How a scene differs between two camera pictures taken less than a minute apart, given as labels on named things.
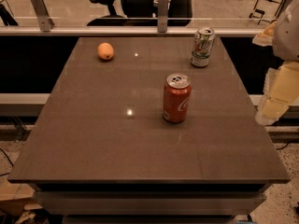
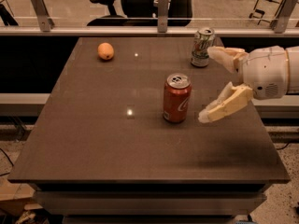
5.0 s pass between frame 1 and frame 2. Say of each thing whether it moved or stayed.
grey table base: stayed
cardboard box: stayed
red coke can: stayed
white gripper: moved
